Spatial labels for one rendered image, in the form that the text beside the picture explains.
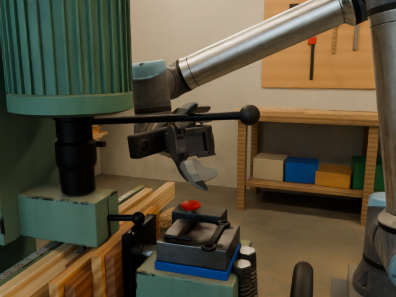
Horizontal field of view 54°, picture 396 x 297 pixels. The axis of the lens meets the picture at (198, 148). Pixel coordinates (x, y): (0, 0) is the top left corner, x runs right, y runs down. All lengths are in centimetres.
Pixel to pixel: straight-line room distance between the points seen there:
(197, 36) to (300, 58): 104
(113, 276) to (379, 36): 67
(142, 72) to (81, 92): 41
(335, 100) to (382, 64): 293
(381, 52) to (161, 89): 47
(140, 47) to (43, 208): 377
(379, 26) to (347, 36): 290
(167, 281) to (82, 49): 32
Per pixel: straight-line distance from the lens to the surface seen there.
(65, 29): 52
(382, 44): 89
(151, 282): 54
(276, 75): 383
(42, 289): 59
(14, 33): 56
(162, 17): 423
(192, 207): 58
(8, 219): 65
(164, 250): 53
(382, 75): 89
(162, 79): 92
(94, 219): 59
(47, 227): 64
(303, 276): 56
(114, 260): 56
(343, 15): 102
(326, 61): 378
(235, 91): 393
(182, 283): 53
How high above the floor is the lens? 122
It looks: 12 degrees down
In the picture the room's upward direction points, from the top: straight up
